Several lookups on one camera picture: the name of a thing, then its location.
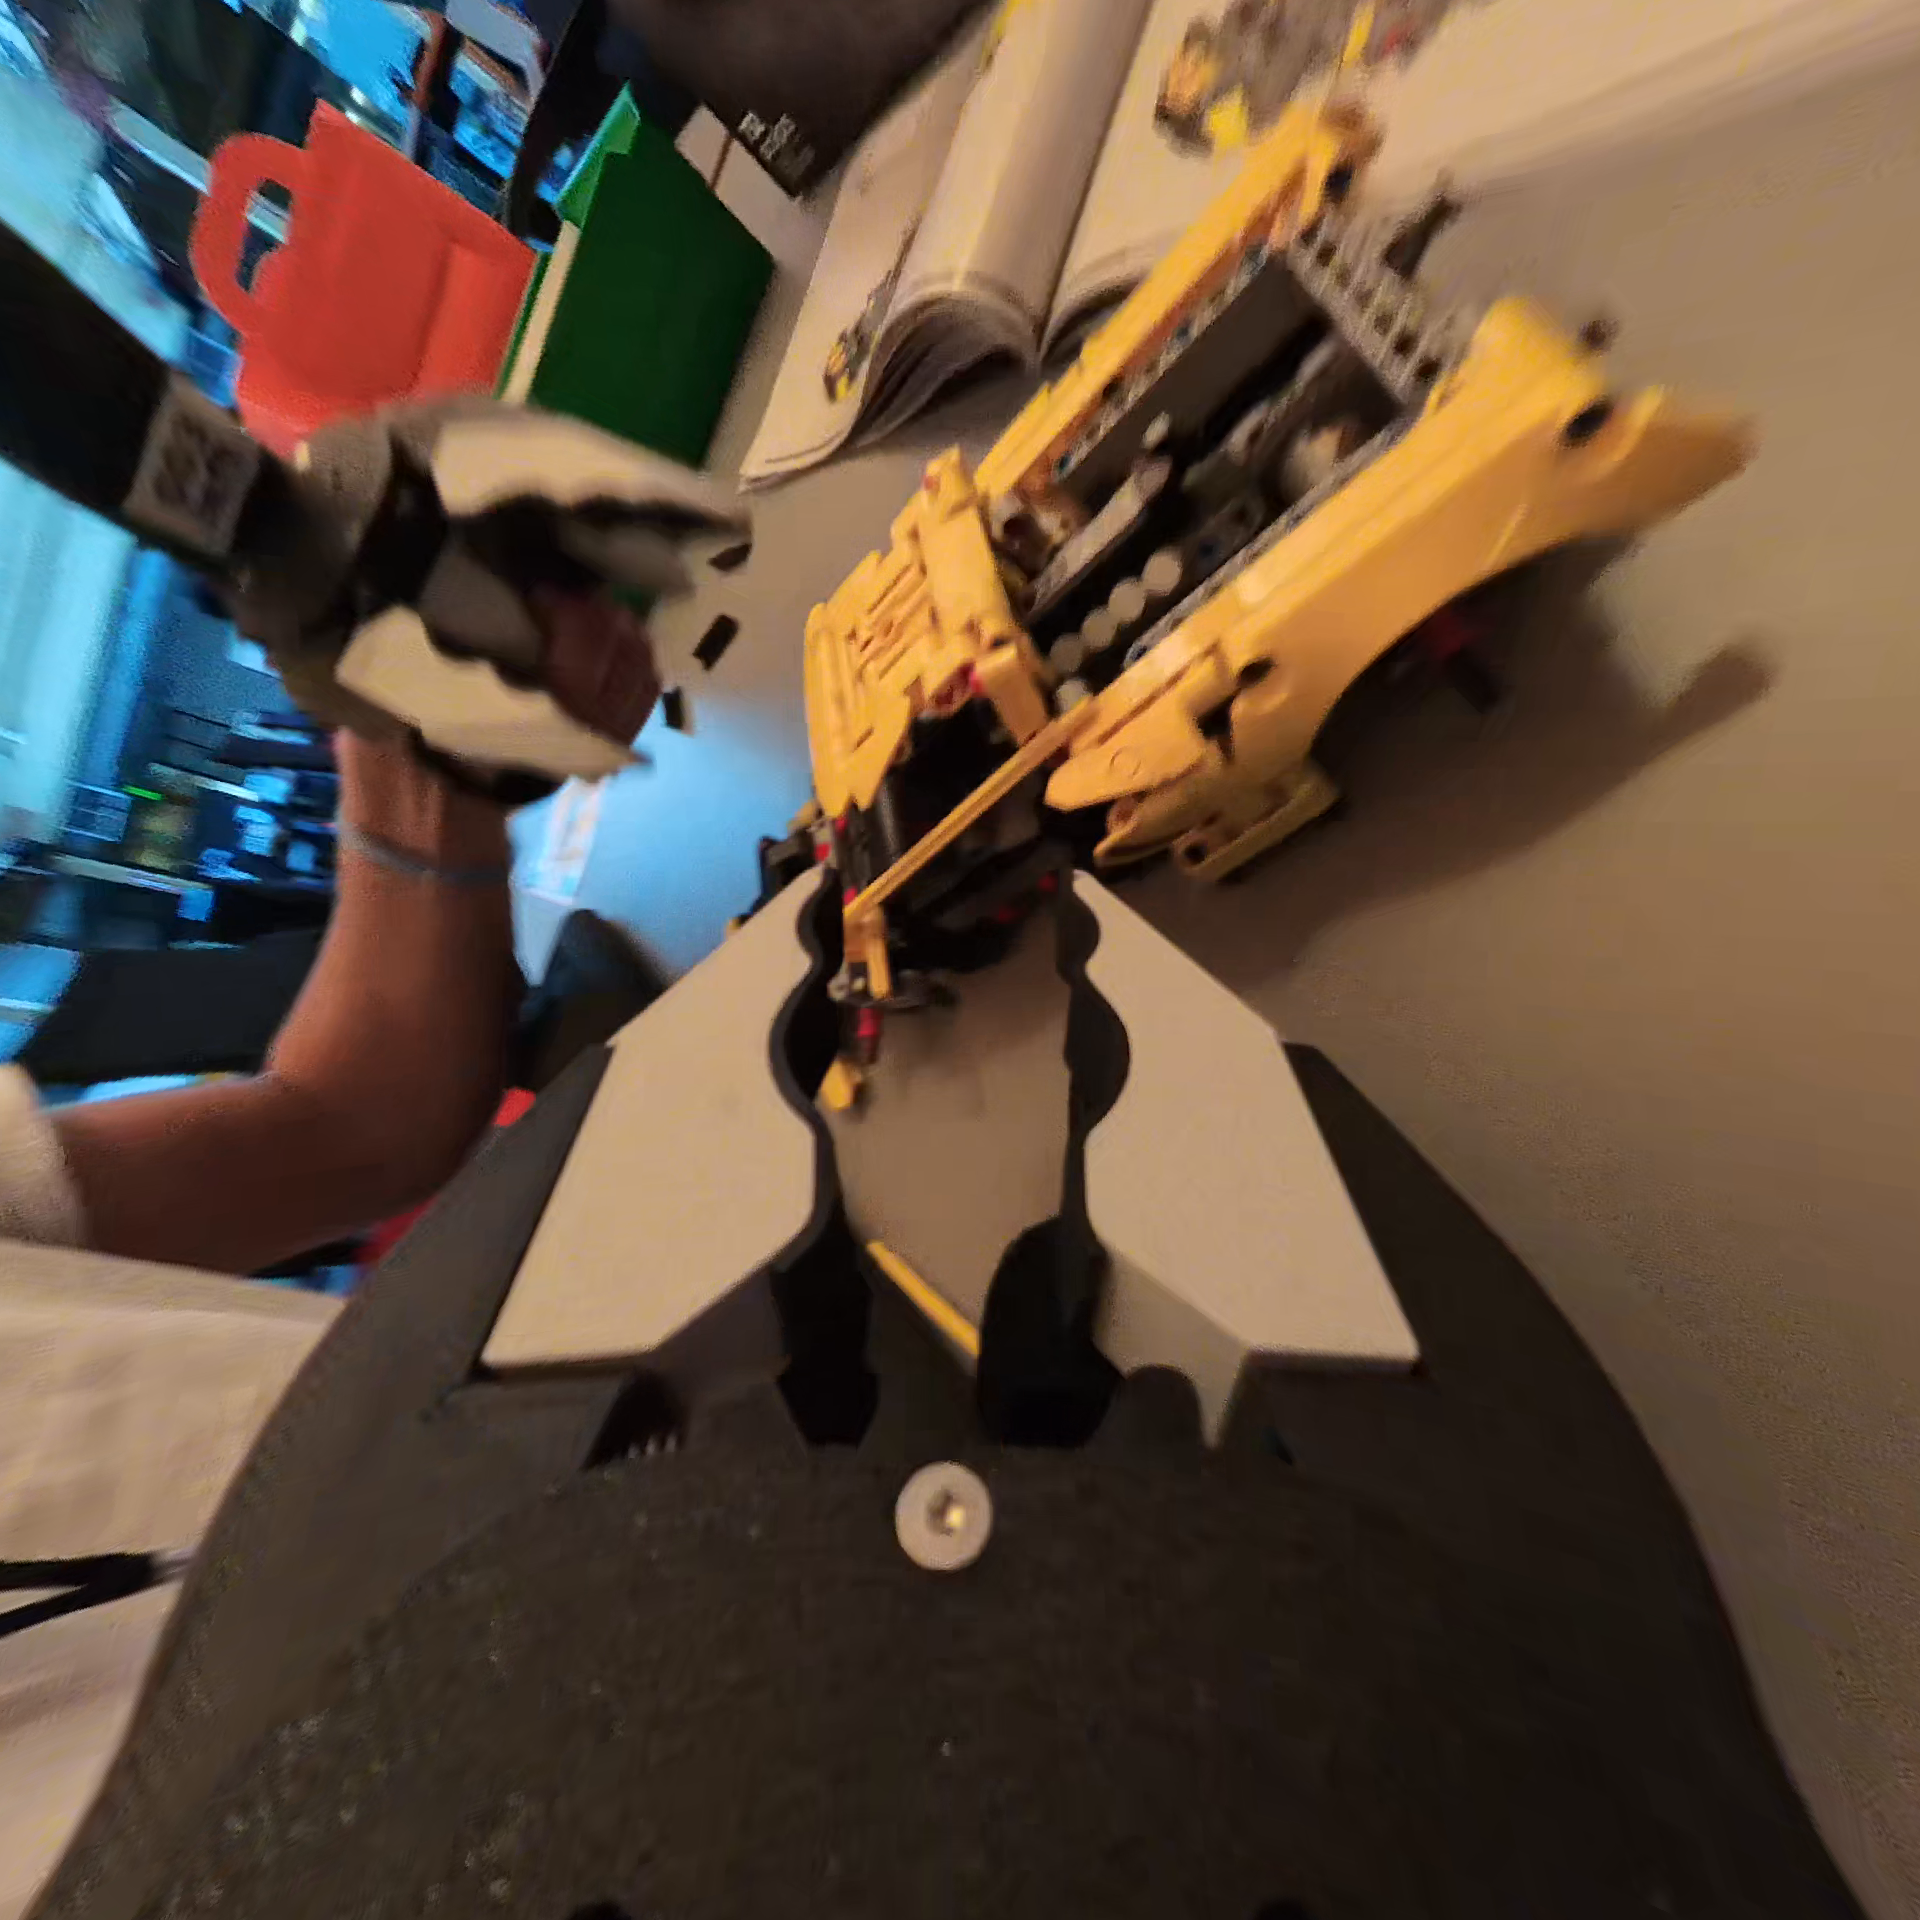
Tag open instruction booklet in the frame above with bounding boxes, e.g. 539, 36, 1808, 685
744, 0, 1354, 491

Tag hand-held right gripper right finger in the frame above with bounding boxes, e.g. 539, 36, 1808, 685
984, 871, 1421, 1439

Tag yellow toy brick model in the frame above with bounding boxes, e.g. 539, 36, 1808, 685
731, 95, 1760, 1115

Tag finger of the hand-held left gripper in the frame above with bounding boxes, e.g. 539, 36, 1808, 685
399, 403, 754, 601
335, 563, 649, 804

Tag dark printed toy box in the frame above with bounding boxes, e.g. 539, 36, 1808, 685
509, 0, 994, 200

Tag green box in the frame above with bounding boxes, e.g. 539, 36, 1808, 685
503, 86, 779, 471

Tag person's left hand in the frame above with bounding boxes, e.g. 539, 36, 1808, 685
517, 576, 666, 752

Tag person's left forearm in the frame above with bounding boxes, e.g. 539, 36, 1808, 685
45, 720, 528, 1277

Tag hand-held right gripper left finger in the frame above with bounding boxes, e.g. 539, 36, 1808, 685
479, 867, 842, 1397

